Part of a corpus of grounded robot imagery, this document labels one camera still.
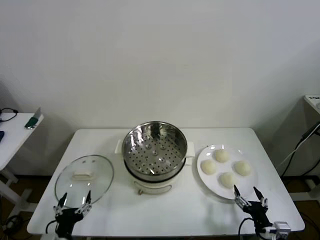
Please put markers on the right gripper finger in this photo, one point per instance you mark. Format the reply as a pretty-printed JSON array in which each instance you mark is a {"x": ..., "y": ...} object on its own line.
[
  {"x": 263, "y": 201},
  {"x": 240, "y": 199}
]

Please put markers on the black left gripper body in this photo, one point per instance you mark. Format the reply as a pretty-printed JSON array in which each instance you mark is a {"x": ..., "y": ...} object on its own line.
[{"x": 66, "y": 220}]

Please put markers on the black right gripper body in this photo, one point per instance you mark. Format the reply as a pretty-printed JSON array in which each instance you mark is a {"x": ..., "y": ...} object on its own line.
[{"x": 257, "y": 212}]

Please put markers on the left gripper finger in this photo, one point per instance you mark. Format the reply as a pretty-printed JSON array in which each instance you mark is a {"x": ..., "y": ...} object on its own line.
[
  {"x": 60, "y": 206},
  {"x": 85, "y": 206}
]

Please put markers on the white steamed baozi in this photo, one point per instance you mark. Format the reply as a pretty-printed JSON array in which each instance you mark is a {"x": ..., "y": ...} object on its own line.
[
  {"x": 228, "y": 179},
  {"x": 222, "y": 155},
  {"x": 209, "y": 167},
  {"x": 242, "y": 168}
]

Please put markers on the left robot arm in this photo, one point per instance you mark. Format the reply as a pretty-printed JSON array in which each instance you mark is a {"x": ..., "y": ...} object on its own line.
[{"x": 59, "y": 237}]

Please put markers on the perforated steel steamer basket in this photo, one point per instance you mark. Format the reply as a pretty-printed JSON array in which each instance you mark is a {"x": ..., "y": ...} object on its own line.
[{"x": 155, "y": 140}]

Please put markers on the white round plate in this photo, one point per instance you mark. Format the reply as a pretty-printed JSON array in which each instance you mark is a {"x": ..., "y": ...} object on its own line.
[{"x": 247, "y": 185}]

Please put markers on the white electric cooking pot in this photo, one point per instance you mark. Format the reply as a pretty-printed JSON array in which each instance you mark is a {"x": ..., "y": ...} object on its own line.
[{"x": 152, "y": 184}]

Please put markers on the white side table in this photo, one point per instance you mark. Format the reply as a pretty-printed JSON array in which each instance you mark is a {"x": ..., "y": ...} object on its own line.
[{"x": 15, "y": 140}]

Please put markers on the dark blue object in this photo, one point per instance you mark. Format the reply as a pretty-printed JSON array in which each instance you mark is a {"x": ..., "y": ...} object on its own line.
[{"x": 1, "y": 136}]

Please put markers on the white cabinet table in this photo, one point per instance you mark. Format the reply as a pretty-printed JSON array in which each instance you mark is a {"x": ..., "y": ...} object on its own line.
[{"x": 308, "y": 112}]

